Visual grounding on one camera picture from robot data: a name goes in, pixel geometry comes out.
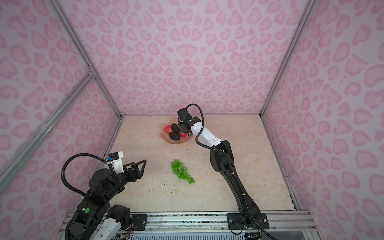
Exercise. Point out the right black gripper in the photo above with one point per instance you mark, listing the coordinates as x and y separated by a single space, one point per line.
181 127

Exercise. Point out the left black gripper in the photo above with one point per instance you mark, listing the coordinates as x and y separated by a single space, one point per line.
138 173

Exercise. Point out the dark avocado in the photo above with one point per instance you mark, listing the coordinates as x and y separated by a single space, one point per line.
175 128
174 136

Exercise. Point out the red apple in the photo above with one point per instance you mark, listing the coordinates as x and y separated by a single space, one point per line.
183 135
168 129

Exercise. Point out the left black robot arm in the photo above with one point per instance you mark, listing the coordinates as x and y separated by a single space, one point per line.
95 212

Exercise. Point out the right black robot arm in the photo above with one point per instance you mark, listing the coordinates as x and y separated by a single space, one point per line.
222 161

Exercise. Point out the pink glass fruit bowl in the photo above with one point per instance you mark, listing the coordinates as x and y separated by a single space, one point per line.
166 137

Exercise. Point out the green fake grape bunch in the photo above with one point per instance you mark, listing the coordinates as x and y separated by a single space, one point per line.
181 172

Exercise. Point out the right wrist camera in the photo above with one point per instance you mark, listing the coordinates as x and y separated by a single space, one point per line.
183 115

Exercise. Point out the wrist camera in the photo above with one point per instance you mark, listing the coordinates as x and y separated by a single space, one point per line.
183 115
115 162

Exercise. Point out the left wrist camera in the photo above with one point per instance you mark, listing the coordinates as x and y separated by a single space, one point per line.
115 162

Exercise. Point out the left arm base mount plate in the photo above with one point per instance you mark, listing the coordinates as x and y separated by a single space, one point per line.
139 222

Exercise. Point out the diagonal aluminium frame bar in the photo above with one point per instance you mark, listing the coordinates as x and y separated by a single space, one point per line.
19 160

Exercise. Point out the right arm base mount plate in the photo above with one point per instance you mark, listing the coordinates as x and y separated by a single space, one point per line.
237 221

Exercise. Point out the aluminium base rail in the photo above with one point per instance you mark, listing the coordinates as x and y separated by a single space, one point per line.
284 225

